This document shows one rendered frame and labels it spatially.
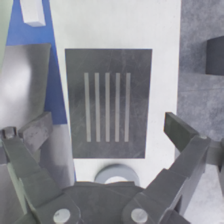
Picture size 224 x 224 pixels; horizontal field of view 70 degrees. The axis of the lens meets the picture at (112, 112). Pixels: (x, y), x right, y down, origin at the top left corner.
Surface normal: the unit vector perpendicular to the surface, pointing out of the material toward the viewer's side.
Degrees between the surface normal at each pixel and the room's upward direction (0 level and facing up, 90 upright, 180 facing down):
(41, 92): 37
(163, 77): 0
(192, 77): 0
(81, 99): 0
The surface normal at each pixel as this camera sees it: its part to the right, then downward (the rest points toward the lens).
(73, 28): 0.00, 0.28
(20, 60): -0.04, -0.36
